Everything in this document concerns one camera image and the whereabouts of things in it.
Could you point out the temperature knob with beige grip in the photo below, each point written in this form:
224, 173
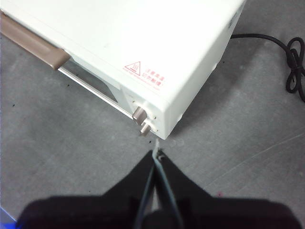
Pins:
139, 115

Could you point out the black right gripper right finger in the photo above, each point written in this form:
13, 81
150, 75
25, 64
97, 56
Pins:
226, 212

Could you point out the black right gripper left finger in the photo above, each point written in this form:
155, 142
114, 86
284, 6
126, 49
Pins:
95, 212

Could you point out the cream Toshiba toaster oven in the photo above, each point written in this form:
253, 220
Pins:
143, 35

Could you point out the timer knob with beige grip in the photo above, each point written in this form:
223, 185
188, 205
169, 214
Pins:
145, 129

